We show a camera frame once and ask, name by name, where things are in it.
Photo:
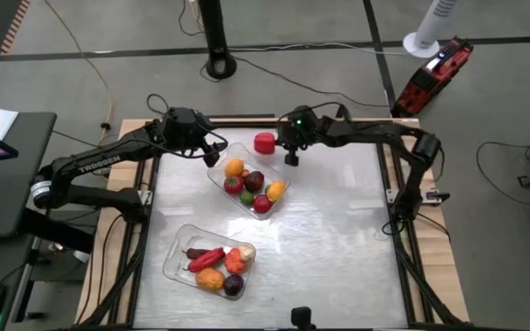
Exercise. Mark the dark purple long vegetable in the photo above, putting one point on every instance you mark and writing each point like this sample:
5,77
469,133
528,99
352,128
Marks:
197,253

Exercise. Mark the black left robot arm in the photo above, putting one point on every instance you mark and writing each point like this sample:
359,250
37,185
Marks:
99,163

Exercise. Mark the red black tool case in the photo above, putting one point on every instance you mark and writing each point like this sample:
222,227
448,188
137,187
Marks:
430,78

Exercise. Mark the dark purple round vegetable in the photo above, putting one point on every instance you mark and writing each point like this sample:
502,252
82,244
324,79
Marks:
233,284

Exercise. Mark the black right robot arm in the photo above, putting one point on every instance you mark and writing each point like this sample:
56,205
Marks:
384,133

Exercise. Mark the small black camera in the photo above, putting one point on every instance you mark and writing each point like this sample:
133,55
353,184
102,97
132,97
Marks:
303,317

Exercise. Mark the black metal table frame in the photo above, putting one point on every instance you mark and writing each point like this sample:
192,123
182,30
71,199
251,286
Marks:
246,123

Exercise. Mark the bright red apple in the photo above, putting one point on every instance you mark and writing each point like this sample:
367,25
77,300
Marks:
262,203

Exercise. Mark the orange citrus fruit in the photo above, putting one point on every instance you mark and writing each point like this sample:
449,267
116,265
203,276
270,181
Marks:
234,167

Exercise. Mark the white garlic bulb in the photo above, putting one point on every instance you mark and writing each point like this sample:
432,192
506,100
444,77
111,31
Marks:
246,252

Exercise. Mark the white tower fan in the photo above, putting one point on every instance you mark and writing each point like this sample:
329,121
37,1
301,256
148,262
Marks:
433,25

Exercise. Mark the small red fruit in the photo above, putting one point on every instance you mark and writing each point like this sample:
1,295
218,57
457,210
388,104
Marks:
245,173

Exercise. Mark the green lime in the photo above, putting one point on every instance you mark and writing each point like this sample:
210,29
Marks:
246,197

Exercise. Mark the grey desk base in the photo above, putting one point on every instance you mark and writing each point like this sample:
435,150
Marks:
58,266

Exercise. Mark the orange brown potato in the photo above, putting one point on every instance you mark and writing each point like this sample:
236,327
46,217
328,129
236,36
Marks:
210,279

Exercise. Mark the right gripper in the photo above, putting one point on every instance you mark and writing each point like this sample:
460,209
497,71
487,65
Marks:
299,128

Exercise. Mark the black pole stand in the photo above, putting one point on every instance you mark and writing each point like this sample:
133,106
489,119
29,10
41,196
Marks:
215,37

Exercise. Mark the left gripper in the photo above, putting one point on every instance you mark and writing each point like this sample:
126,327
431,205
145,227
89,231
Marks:
187,128

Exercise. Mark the red chili pepper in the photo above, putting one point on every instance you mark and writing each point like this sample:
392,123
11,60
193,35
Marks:
206,260

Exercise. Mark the dark grey desk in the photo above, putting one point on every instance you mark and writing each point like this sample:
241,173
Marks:
7,197

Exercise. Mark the dark red apple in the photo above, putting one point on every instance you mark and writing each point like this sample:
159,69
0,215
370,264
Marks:
233,185

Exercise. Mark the maroon round fruit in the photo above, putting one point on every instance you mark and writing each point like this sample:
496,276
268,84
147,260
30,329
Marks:
254,180

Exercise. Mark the clear plastic basket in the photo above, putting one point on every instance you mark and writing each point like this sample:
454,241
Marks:
177,272
219,174

